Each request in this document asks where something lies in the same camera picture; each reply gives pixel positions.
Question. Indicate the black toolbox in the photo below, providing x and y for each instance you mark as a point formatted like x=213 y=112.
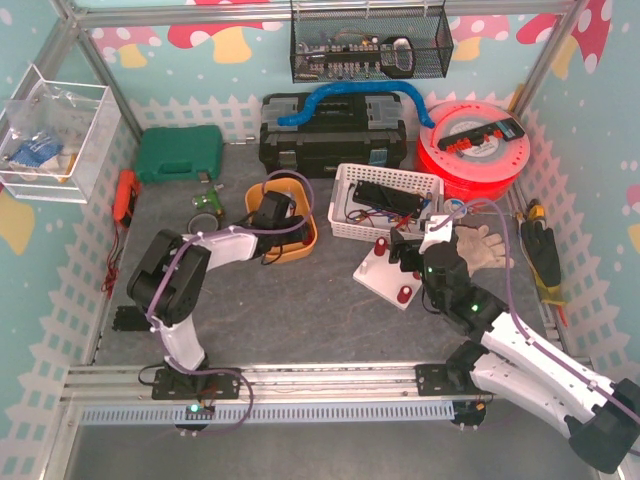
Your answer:
x=366 y=129

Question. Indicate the red filament spool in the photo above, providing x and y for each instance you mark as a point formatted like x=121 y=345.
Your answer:
x=486 y=171

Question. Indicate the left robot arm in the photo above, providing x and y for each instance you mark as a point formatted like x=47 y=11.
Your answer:
x=167 y=282

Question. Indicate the black perforated metal plate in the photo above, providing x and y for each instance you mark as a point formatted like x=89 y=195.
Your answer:
x=388 y=199

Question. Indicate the white perforated basket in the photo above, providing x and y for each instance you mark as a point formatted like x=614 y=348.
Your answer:
x=354 y=221

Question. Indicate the white peg board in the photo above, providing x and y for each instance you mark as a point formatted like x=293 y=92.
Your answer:
x=384 y=279

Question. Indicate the brown tape roll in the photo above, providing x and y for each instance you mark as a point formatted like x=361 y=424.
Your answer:
x=204 y=222

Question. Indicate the black terminal strip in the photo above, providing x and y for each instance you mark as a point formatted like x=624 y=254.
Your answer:
x=507 y=129

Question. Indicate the clear acrylic box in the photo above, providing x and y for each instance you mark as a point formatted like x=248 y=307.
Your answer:
x=84 y=116

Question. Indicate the black wire mesh basket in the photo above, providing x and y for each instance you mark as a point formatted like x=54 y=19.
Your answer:
x=366 y=45

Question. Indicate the blue white gloves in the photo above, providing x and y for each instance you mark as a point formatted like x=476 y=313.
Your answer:
x=40 y=152

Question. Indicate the green tool case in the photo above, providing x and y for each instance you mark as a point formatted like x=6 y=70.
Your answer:
x=179 y=154

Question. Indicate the beige work glove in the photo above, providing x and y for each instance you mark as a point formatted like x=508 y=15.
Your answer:
x=480 y=249

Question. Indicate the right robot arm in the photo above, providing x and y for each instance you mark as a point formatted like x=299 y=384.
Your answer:
x=503 y=355

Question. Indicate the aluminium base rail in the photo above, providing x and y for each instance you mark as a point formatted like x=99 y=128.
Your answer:
x=304 y=383

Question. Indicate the orange multimeter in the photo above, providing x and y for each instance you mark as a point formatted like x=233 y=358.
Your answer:
x=127 y=192

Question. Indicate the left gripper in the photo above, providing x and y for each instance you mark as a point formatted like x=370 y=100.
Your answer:
x=298 y=230

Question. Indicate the black rubber glove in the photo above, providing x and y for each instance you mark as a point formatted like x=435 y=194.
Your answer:
x=541 y=252

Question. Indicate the solder wire spool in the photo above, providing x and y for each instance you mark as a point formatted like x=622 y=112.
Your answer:
x=455 y=207

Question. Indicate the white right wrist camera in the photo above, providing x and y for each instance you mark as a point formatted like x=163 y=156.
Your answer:
x=437 y=229

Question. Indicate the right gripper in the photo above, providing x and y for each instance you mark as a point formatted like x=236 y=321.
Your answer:
x=401 y=251

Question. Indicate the orange plastic tray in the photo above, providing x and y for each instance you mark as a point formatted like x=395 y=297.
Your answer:
x=260 y=200

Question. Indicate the yellow black tool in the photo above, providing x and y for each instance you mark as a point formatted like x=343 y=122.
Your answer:
x=534 y=212

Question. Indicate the grey slotted cable duct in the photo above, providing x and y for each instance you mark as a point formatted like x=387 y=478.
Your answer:
x=228 y=414

